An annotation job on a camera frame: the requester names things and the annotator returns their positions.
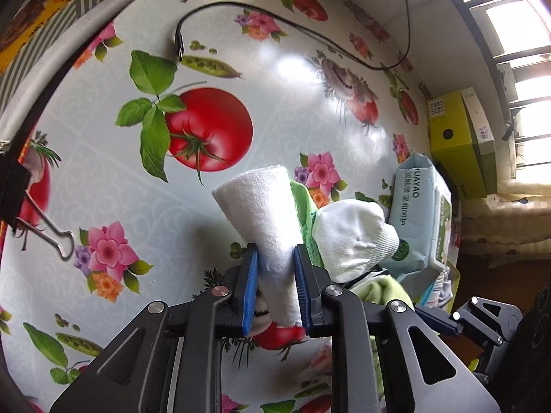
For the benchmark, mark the yellow printed cardboard box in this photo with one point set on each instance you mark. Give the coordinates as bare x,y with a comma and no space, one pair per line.
43,4

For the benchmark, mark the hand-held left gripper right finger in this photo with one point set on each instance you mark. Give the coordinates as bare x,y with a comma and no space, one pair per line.
302,292

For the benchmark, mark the white sock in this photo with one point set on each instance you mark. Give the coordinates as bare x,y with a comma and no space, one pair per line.
357,236

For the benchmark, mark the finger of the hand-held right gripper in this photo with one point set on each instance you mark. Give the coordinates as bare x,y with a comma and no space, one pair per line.
434,322

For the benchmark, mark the cream dotted curtain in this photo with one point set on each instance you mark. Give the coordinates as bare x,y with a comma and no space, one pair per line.
508,223

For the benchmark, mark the white and green flat box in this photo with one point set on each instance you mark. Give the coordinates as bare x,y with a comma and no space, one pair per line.
478,116

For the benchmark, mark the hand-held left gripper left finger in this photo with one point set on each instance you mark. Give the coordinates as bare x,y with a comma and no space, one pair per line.
252,292

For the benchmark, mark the window frame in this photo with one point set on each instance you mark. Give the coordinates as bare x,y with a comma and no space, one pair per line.
506,58

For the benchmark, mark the brown wooden cabinet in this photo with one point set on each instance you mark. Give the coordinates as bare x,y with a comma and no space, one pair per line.
495,275

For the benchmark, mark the white cloth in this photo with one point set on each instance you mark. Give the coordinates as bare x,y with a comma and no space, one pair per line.
262,215

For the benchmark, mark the black binder clip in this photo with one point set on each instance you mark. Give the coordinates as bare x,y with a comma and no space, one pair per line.
13,193

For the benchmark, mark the wet wipes pack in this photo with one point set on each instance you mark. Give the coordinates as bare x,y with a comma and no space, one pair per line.
413,223

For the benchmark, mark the clear plastic bag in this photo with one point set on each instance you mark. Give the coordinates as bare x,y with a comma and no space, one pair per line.
318,363

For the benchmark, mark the floral printed tablecloth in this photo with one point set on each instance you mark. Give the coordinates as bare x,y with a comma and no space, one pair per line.
267,107

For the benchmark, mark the yellow-green cardboard box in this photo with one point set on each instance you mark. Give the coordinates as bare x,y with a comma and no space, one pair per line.
452,142

